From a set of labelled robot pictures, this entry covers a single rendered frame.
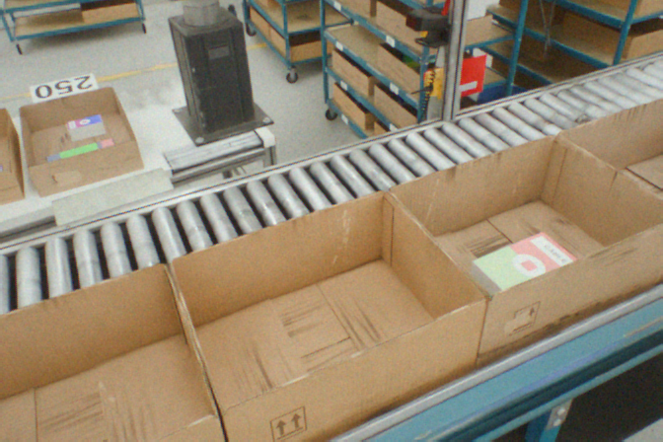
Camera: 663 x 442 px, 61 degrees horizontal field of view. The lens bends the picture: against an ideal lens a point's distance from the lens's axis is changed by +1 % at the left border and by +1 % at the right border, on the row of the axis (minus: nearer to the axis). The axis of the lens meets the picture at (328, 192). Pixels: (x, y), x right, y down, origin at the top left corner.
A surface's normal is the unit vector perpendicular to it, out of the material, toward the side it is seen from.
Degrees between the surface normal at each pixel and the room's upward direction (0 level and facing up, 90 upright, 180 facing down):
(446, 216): 89
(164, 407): 1
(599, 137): 90
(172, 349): 1
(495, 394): 0
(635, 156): 89
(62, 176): 91
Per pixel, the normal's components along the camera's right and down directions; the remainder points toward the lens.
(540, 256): -0.04, -0.79
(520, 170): 0.42, 0.53
